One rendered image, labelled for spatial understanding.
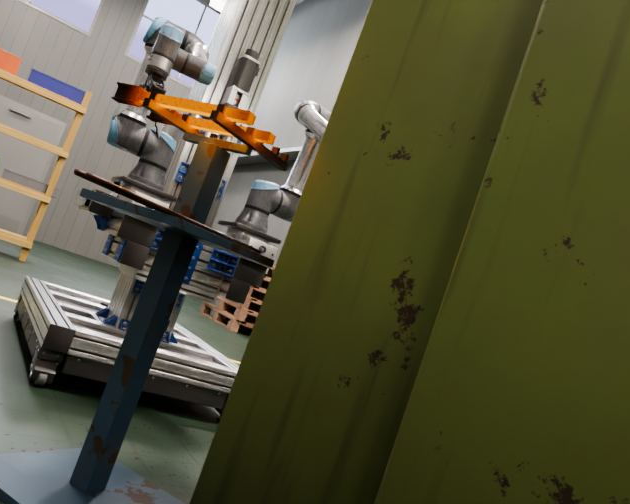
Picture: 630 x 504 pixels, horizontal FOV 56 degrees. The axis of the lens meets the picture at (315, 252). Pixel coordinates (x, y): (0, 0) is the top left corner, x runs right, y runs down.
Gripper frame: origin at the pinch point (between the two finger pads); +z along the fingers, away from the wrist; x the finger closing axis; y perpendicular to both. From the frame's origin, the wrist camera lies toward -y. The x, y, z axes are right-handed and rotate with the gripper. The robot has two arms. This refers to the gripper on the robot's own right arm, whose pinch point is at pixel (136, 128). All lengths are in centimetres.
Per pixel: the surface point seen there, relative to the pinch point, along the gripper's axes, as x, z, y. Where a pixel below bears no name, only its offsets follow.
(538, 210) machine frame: -34, 9, -133
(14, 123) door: 20, -87, 975
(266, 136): -16, 0, -65
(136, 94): 10.8, 0.2, -45.4
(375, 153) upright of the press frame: -29, 0, -93
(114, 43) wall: -81, -298, 980
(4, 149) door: 19, -39, 975
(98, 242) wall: -184, 60, 980
